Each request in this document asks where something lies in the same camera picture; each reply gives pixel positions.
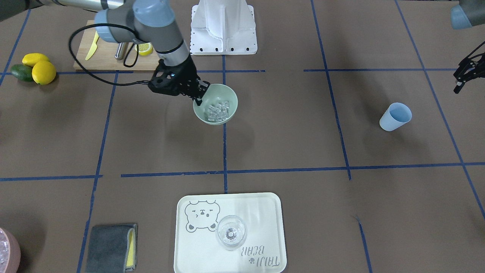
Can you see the clear wine glass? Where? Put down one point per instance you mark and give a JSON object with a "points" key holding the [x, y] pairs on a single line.
{"points": [[231, 232]]}

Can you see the half lemon slice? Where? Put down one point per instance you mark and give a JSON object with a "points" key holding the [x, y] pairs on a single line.
{"points": [[144, 49]]}

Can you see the light green bowl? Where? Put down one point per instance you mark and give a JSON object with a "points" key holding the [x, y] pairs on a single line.
{"points": [[215, 93]]}

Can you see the white bear tray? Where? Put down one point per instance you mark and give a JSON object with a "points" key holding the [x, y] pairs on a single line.
{"points": [[197, 249]]}

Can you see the pink bowl with ice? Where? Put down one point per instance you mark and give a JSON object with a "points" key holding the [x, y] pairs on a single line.
{"points": [[10, 253]]}

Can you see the green avocado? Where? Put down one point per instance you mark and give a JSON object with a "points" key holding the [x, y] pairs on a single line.
{"points": [[22, 72]]}

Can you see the light blue plastic cup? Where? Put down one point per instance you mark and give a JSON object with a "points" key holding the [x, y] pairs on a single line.
{"points": [[395, 116]]}

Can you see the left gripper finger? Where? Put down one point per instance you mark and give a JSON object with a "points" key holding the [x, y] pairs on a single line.
{"points": [[473, 60], [464, 77]]}

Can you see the ice cubes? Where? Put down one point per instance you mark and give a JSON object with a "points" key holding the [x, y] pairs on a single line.
{"points": [[217, 112]]}

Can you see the yellow plastic knife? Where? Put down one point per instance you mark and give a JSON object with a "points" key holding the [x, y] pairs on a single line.
{"points": [[93, 47]]}

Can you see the grey folded cloth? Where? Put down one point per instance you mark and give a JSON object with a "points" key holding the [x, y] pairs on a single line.
{"points": [[112, 248]]}

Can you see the whole yellow lemon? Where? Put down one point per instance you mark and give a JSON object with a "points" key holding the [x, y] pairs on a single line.
{"points": [[43, 72]]}

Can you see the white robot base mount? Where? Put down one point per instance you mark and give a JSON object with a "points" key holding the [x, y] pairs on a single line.
{"points": [[223, 27]]}

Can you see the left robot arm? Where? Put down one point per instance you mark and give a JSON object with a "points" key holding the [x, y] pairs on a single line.
{"points": [[467, 14]]}

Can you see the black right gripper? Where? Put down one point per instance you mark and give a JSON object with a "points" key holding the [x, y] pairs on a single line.
{"points": [[186, 76]]}

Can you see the steel cylindrical handle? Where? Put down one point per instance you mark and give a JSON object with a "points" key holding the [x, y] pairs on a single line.
{"points": [[121, 51]]}

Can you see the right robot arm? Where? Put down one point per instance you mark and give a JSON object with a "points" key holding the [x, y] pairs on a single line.
{"points": [[138, 22]]}

